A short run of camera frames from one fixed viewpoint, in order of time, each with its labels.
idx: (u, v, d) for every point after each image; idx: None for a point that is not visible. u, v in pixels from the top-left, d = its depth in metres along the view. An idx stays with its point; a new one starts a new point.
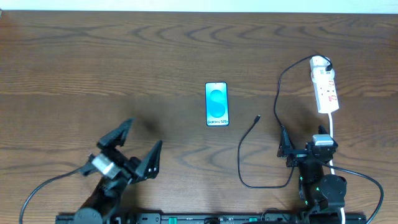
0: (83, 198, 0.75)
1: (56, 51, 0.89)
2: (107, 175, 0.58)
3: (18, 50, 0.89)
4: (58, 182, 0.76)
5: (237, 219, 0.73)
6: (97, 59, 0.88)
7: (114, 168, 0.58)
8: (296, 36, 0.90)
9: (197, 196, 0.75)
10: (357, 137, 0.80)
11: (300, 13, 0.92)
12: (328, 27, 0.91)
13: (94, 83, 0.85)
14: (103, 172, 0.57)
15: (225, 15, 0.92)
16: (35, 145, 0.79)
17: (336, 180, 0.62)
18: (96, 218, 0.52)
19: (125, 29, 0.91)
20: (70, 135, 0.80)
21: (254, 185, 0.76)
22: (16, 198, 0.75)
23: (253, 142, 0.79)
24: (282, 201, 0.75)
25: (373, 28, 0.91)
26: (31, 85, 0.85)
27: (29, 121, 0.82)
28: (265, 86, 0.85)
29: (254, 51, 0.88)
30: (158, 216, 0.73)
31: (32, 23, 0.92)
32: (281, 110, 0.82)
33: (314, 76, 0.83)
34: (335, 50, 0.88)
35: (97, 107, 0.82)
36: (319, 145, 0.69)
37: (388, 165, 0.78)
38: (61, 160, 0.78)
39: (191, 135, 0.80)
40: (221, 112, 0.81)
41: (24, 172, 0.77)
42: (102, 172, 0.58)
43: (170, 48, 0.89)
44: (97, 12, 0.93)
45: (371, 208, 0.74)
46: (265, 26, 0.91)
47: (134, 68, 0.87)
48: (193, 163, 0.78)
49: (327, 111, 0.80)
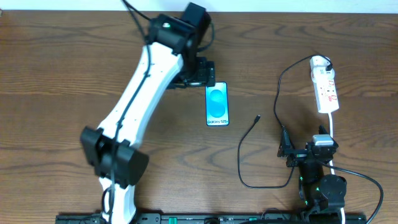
0: (83, 198, 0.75)
1: (56, 51, 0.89)
2: (186, 10, 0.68)
3: (18, 49, 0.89)
4: (58, 182, 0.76)
5: (237, 219, 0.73)
6: (97, 59, 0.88)
7: (192, 12, 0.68)
8: (296, 36, 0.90)
9: (197, 196, 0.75)
10: (357, 137, 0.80)
11: (301, 12, 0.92)
12: (328, 26, 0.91)
13: (94, 83, 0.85)
14: (186, 13, 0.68)
15: (225, 15, 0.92)
16: (35, 145, 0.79)
17: (336, 180, 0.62)
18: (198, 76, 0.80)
19: (125, 29, 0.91)
20: (70, 135, 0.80)
21: (254, 185, 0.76)
22: (16, 198, 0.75)
23: (253, 142, 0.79)
24: (282, 201, 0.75)
25: (373, 28, 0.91)
26: (31, 85, 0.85)
27: (30, 121, 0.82)
28: (265, 86, 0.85)
29: (254, 51, 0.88)
30: (158, 217, 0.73)
31: (32, 23, 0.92)
32: (281, 110, 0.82)
33: (314, 76, 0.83)
34: (336, 50, 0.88)
35: (97, 107, 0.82)
36: (319, 145, 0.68)
37: (388, 165, 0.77)
38: (61, 160, 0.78)
39: (191, 135, 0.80)
40: (221, 112, 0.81)
41: (24, 172, 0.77)
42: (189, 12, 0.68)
43: None
44: (97, 12, 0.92)
45: (372, 208, 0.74)
46: (265, 25, 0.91)
47: (133, 67, 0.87)
48: (193, 163, 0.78)
49: (327, 111, 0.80)
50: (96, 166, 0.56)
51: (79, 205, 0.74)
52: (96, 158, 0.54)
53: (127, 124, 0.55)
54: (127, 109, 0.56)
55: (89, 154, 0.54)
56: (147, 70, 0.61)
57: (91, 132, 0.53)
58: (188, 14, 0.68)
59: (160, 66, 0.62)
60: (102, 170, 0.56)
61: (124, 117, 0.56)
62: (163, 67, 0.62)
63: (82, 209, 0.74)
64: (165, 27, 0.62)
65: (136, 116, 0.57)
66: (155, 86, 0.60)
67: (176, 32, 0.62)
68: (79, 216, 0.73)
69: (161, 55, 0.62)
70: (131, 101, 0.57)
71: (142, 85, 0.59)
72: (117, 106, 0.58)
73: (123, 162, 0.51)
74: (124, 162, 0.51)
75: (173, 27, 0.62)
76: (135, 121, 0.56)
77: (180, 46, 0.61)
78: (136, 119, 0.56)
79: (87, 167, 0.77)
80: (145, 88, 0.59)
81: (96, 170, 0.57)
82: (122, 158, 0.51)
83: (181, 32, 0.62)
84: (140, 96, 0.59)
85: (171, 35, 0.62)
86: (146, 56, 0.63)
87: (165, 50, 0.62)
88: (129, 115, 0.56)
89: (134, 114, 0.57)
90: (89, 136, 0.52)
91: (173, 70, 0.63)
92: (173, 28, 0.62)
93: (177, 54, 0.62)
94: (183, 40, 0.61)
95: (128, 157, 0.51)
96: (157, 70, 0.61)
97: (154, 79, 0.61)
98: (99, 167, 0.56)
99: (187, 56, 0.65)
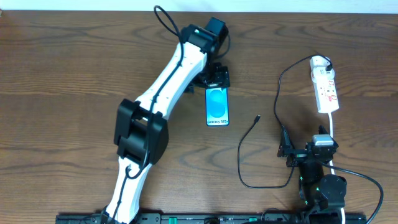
0: (83, 198, 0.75)
1: (56, 51, 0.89)
2: (212, 21, 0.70)
3: (18, 49, 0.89)
4: (58, 182, 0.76)
5: (237, 219, 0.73)
6: (97, 59, 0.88)
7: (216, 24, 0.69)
8: (296, 36, 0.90)
9: (196, 196, 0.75)
10: (358, 137, 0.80)
11: (301, 12, 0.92)
12: (328, 26, 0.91)
13: (94, 83, 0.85)
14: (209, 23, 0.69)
15: (225, 15, 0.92)
16: (35, 145, 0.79)
17: (336, 180, 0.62)
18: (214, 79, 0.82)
19: (125, 29, 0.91)
20: (70, 135, 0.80)
21: (254, 185, 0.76)
22: (16, 198, 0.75)
23: (253, 142, 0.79)
24: (282, 201, 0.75)
25: (373, 28, 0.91)
26: (31, 85, 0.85)
27: (30, 121, 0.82)
28: (265, 86, 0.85)
29: (254, 51, 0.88)
30: (158, 216, 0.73)
31: (32, 23, 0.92)
32: (281, 110, 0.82)
33: (314, 76, 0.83)
34: (335, 50, 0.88)
35: (97, 107, 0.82)
36: (319, 146, 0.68)
37: (388, 165, 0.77)
38: (61, 160, 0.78)
39: (191, 135, 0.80)
40: (221, 112, 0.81)
41: (24, 172, 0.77)
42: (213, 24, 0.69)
43: (169, 48, 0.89)
44: (97, 12, 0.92)
45: (372, 208, 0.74)
46: (265, 26, 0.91)
47: (133, 68, 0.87)
48: (193, 163, 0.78)
49: (327, 111, 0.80)
50: (122, 143, 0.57)
51: (79, 205, 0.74)
52: (127, 132, 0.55)
53: (160, 101, 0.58)
54: (161, 88, 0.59)
55: (120, 127, 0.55)
56: (180, 60, 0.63)
57: (127, 104, 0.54)
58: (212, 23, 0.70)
59: (191, 58, 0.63)
60: (127, 147, 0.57)
61: (159, 95, 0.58)
62: (193, 59, 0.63)
63: (82, 209, 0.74)
64: (196, 31, 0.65)
65: (168, 95, 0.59)
66: (185, 72, 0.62)
67: (205, 35, 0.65)
68: (79, 216, 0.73)
69: (190, 53, 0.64)
70: (165, 81, 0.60)
71: (174, 73, 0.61)
72: (152, 86, 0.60)
73: (157, 132, 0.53)
74: (158, 131, 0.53)
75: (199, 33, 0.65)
76: (166, 99, 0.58)
77: (206, 48, 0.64)
78: (168, 98, 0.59)
79: (87, 168, 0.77)
80: (178, 73, 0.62)
81: (120, 148, 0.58)
82: (156, 128, 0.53)
83: (209, 36, 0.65)
84: (173, 80, 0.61)
85: (197, 40, 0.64)
86: (178, 51, 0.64)
87: (195, 46, 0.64)
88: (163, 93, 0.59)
89: (166, 93, 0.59)
90: (126, 107, 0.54)
91: (201, 63, 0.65)
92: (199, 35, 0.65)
93: (204, 52, 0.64)
94: (209, 43, 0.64)
95: (162, 126, 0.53)
96: (189, 61, 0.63)
97: (185, 68, 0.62)
98: (128, 140, 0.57)
99: (209, 59, 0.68)
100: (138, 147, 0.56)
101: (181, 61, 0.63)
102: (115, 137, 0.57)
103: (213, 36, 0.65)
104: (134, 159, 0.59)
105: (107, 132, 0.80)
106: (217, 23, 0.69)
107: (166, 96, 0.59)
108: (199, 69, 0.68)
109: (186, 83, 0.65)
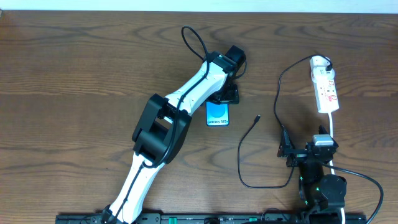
0: (83, 198, 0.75)
1: (56, 51, 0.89)
2: (232, 48, 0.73)
3: (18, 50, 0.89)
4: (58, 182, 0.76)
5: (237, 219, 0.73)
6: (97, 59, 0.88)
7: (235, 51, 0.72)
8: (296, 36, 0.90)
9: (197, 196, 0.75)
10: (358, 137, 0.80)
11: (301, 12, 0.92)
12: (328, 26, 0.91)
13: (94, 83, 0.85)
14: (230, 51, 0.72)
15: (225, 15, 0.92)
16: (35, 145, 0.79)
17: (336, 180, 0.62)
18: (227, 97, 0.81)
19: (125, 29, 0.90)
20: (70, 135, 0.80)
21: (254, 185, 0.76)
22: (17, 198, 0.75)
23: (253, 142, 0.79)
24: (282, 201, 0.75)
25: (374, 28, 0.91)
26: (32, 85, 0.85)
27: (30, 121, 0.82)
28: (265, 86, 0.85)
29: (254, 51, 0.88)
30: (158, 217, 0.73)
31: (32, 24, 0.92)
32: (281, 110, 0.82)
33: (314, 76, 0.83)
34: (335, 50, 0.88)
35: (96, 108, 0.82)
36: (319, 146, 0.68)
37: (388, 165, 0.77)
38: (61, 160, 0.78)
39: (191, 135, 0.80)
40: (221, 112, 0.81)
41: (24, 172, 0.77)
42: (233, 51, 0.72)
43: (170, 48, 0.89)
44: (97, 12, 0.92)
45: (371, 208, 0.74)
46: (265, 26, 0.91)
47: (134, 68, 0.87)
48: (193, 163, 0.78)
49: (328, 111, 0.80)
50: (140, 139, 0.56)
51: (79, 205, 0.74)
52: (150, 127, 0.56)
53: (186, 101, 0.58)
54: (188, 91, 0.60)
55: (145, 121, 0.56)
56: (206, 73, 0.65)
57: (156, 98, 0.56)
58: (232, 50, 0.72)
59: (216, 73, 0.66)
60: (145, 143, 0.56)
61: (185, 97, 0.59)
62: (217, 74, 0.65)
63: (82, 209, 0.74)
64: (220, 56, 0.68)
65: (193, 98, 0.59)
66: (209, 83, 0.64)
67: (227, 60, 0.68)
68: (79, 216, 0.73)
69: (216, 68, 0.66)
70: (192, 87, 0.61)
71: (199, 81, 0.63)
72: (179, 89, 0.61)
73: (182, 127, 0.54)
74: (183, 126, 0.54)
75: (222, 59, 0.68)
76: (191, 101, 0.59)
77: (227, 70, 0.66)
78: (193, 100, 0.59)
79: (87, 168, 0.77)
80: (204, 83, 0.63)
81: (137, 144, 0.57)
82: (181, 123, 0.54)
83: (230, 62, 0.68)
84: (199, 87, 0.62)
85: (221, 63, 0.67)
86: (204, 67, 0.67)
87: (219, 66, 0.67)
88: (189, 96, 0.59)
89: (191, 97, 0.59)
90: (155, 101, 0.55)
91: (221, 83, 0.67)
92: (221, 60, 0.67)
93: (227, 72, 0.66)
94: (230, 67, 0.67)
95: (187, 121, 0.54)
96: (214, 75, 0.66)
97: (210, 81, 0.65)
98: (148, 135, 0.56)
99: (227, 82, 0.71)
100: (156, 143, 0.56)
101: (206, 75, 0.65)
102: (135, 131, 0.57)
103: (233, 62, 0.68)
104: (149, 157, 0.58)
105: (107, 132, 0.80)
106: (238, 50, 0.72)
107: (192, 98, 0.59)
108: (217, 89, 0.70)
109: (206, 96, 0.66)
